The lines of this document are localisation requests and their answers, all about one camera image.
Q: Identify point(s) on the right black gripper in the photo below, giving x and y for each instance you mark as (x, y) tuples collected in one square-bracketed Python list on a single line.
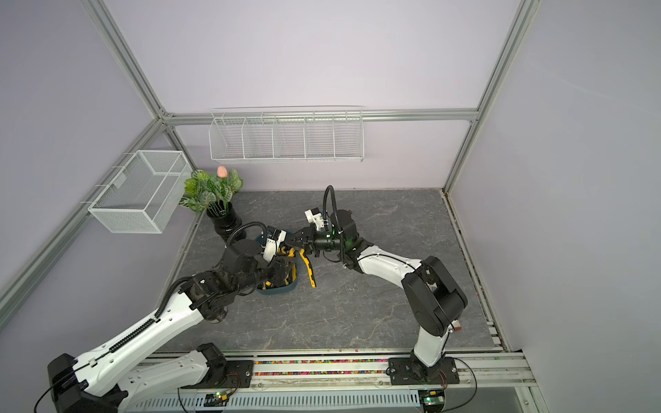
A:
[(306, 237)]

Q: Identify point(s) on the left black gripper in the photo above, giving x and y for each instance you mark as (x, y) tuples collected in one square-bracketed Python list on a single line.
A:
[(281, 269)]

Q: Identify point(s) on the teal plastic storage box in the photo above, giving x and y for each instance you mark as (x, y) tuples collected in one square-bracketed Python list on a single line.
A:
[(282, 252)]

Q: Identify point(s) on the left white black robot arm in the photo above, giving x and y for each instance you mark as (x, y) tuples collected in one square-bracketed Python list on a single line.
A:
[(110, 378)]

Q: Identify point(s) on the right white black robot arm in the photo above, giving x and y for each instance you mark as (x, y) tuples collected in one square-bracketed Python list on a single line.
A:
[(436, 299)]

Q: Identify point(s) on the green plant in black vase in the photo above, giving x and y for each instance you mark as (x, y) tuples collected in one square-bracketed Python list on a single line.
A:
[(212, 195)]

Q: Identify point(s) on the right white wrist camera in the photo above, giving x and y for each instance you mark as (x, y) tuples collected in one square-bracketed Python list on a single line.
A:
[(317, 219)]

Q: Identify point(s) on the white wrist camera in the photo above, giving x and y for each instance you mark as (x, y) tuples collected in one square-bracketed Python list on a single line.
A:
[(317, 219), (273, 244)]

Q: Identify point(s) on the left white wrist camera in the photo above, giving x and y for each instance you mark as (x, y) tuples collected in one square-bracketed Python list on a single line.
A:
[(273, 244)]

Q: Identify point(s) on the long white wire wall basket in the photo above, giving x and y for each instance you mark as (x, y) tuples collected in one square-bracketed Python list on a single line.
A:
[(287, 133)]

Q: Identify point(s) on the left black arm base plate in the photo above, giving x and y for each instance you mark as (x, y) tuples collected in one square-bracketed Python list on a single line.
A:
[(231, 374)]

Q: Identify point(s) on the aluminium front rail frame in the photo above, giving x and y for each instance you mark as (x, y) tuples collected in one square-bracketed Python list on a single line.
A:
[(357, 382)]

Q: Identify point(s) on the small white wire side basket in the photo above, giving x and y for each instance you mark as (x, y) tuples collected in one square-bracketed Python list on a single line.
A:
[(144, 193)]

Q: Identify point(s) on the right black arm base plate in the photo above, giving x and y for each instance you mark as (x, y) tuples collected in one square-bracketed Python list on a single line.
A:
[(423, 370)]

